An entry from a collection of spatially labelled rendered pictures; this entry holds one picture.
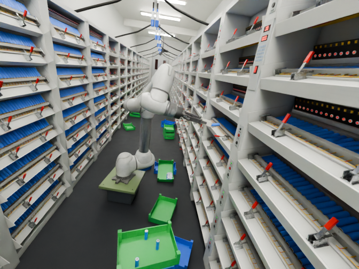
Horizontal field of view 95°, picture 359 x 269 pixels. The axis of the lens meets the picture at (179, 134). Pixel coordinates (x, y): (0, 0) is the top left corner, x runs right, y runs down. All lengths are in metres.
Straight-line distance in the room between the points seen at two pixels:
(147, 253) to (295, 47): 1.20
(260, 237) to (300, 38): 0.82
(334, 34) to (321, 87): 0.36
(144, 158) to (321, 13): 1.54
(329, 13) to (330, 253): 0.62
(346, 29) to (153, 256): 1.27
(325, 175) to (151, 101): 0.76
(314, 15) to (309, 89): 0.22
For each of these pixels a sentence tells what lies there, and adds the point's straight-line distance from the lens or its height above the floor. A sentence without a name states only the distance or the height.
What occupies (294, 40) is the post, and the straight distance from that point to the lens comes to 0.90.
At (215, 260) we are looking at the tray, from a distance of 1.45.
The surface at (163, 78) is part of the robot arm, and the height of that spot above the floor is 1.28.
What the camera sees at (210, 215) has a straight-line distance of 1.41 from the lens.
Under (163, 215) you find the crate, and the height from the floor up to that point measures 0.00.
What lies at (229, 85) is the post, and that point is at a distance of 1.53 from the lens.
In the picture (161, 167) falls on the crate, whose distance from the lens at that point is 2.29.
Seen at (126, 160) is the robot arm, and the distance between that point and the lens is 1.68.
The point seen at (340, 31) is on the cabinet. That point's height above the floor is 1.52.
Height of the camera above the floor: 1.32
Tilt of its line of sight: 21 degrees down
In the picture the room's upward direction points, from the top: 7 degrees clockwise
